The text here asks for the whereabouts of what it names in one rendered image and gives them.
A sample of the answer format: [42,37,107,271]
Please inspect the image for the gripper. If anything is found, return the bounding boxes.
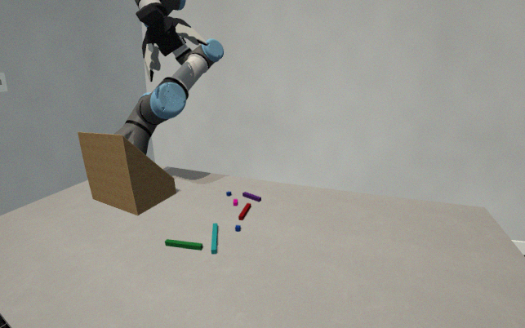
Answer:
[142,2,207,82]

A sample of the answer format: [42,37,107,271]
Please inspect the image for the turquoise rod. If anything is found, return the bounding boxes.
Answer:
[211,224,218,254]

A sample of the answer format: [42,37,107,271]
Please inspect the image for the purple rod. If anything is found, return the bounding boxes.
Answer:
[242,192,261,202]

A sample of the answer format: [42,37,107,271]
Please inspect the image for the green rod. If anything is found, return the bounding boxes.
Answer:
[165,239,202,250]

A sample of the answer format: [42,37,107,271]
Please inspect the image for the red rod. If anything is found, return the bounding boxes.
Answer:
[238,203,251,220]

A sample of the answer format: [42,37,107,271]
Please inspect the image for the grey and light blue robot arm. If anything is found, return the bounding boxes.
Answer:
[114,0,224,155]

